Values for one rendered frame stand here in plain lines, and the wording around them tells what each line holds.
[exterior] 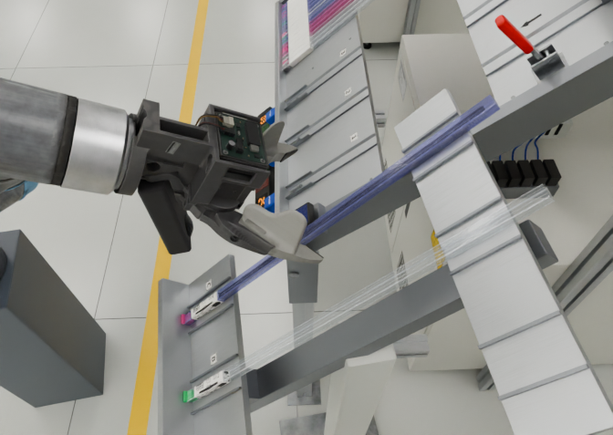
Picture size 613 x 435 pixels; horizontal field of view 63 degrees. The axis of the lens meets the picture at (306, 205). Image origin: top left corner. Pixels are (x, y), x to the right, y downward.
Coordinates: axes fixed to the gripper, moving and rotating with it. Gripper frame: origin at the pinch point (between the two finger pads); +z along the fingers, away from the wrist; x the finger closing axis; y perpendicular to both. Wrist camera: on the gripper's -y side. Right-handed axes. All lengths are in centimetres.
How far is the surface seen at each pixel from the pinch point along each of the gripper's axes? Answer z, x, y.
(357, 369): 10.4, -14.2, -11.0
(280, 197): 10.9, 18.8, -20.5
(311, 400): 50, 4, -82
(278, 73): 15, 51, -19
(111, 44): 0, 176, -115
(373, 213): 18.8, 8.6, -8.7
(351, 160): 16.6, 17.8, -7.5
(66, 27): -19, 194, -126
